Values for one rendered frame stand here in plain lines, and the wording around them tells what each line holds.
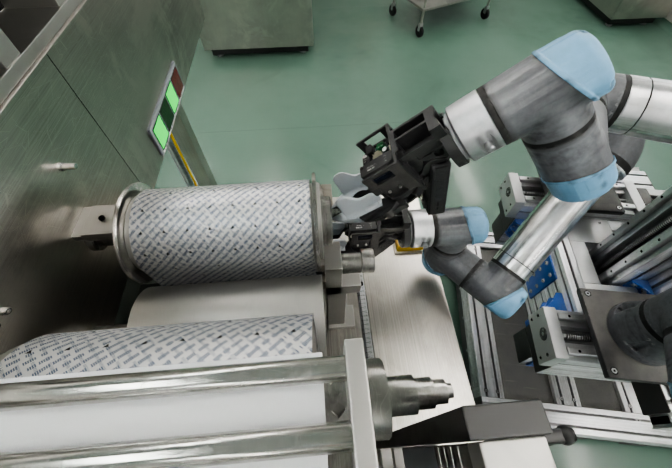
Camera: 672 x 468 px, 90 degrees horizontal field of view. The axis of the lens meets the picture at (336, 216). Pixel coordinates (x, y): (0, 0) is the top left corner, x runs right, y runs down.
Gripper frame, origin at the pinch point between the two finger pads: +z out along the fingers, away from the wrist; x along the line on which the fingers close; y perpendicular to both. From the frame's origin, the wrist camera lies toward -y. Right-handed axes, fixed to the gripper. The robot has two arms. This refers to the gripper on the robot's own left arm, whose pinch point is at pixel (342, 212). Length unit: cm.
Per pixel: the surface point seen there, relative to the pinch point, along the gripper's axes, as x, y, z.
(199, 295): 11.6, 12.5, 16.5
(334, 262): 6.7, -1.6, 3.7
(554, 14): -324, -258, -114
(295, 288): 11.6, 4.1, 6.4
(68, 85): -13.5, 35.4, 18.3
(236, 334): 22.2, 18.7, -1.6
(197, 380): 26.5, 23.6, -5.3
